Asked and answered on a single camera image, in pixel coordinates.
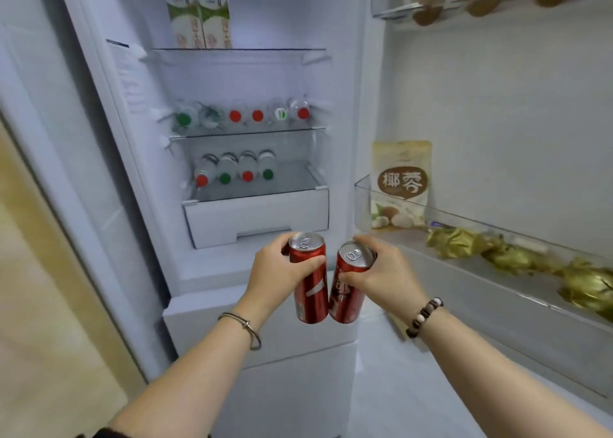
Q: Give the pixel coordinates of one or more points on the person's left hand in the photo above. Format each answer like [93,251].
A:
[270,275]

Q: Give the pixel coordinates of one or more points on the person's right hand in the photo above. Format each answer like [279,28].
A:
[390,279]

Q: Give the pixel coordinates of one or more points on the red can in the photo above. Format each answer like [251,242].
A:
[345,303]
[311,298]

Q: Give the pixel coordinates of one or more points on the small blue yellow packet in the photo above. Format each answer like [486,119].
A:
[438,224]

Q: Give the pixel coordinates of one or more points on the coconut snack pouch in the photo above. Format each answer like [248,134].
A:
[402,183]

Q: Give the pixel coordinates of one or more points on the white green cap bottle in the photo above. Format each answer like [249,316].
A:
[280,113]

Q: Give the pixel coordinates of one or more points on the white refrigerator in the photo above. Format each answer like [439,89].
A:
[479,116]

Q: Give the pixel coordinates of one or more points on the milk carton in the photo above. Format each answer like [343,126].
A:
[215,25]
[184,25]

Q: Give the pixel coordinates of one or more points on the person's left forearm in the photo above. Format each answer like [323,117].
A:
[191,380]

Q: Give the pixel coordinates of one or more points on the person's right forearm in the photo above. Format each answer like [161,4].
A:
[488,385]

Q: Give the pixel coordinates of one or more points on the person's black left sleeve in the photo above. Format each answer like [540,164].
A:
[105,434]

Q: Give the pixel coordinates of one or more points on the silver bangle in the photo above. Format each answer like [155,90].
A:
[249,327]

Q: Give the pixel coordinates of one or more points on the white crisper drawer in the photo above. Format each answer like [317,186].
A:
[215,222]

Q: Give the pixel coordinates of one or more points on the yellow dotted curtain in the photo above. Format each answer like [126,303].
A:
[38,308]

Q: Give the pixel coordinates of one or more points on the white instruction label sticker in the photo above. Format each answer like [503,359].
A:
[129,78]

